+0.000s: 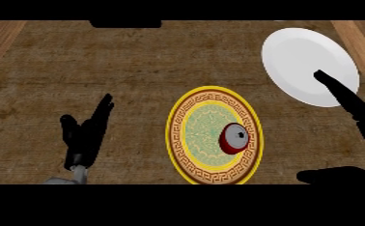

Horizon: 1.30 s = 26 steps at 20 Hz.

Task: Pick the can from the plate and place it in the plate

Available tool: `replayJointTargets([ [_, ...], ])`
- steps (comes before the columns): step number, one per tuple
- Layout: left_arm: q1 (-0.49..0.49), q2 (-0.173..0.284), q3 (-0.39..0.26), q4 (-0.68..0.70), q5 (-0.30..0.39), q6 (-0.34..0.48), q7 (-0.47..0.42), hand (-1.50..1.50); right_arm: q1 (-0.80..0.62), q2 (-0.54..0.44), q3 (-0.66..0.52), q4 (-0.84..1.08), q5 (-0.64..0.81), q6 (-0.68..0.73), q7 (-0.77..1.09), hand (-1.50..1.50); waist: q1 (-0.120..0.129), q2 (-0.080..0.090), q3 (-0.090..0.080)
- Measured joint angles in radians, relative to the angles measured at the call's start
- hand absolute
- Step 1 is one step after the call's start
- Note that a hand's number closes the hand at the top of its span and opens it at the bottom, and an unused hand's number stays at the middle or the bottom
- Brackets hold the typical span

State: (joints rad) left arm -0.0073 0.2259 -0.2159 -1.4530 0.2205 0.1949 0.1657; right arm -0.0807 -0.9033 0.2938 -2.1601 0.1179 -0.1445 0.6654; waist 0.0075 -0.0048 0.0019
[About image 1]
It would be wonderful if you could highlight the white plate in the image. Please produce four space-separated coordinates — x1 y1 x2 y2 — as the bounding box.
261 27 361 108

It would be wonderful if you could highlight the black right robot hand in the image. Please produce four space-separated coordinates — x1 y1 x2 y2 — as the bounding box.
296 69 365 185

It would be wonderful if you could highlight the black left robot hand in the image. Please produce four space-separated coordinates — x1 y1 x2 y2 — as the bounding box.
60 93 116 171

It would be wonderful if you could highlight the black appliance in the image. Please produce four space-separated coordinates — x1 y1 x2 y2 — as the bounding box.
89 19 163 29

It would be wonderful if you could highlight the yellow patterned plate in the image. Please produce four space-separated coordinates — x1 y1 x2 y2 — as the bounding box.
165 85 265 185

